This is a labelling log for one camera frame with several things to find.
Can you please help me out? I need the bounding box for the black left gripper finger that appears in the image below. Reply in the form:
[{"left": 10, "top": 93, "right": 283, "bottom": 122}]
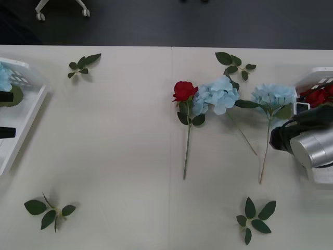
[
  {"left": 0, "top": 91, "right": 15, "bottom": 104},
  {"left": 0, "top": 127, "right": 17, "bottom": 139}
]

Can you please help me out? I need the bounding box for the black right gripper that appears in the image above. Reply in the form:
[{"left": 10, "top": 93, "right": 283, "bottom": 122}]
[{"left": 295, "top": 106, "right": 330, "bottom": 127}]

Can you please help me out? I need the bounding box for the pale blue artificial flower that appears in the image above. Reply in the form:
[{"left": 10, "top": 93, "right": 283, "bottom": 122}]
[
  {"left": 193, "top": 69, "right": 258, "bottom": 156},
  {"left": 235, "top": 83, "right": 297, "bottom": 184},
  {"left": 0, "top": 61, "right": 24, "bottom": 108}
]

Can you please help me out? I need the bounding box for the shallow white box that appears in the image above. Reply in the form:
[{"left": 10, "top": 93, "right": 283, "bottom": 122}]
[
  {"left": 0, "top": 57, "right": 50, "bottom": 177},
  {"left": 294, "top": 67, "right": 333, "bottom": 184}
]

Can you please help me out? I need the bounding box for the green leaf twig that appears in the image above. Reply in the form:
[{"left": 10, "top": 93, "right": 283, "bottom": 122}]
[
  {"left": 24, "top": 192, "right": 76, "bottom": 233},
  {"left": 67, "top": 53, "right": 102, "bottom": 79},
  {"left": 215, "top": 52, "right": 257, "bottom": 81},
  {"left": 236, "top": 197, "right": 277, "bottom": 245}
]

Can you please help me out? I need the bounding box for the white chair base with casters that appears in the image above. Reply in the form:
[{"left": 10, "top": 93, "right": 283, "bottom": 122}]
[{"left": 35, "top": 0, "right": 91, "bottom": 21}]

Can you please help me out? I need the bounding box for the pale grey right wrist camera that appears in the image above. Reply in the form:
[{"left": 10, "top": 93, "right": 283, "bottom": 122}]
[{"left": 293, "top": 102, "right": 312, "bottom": 115}]

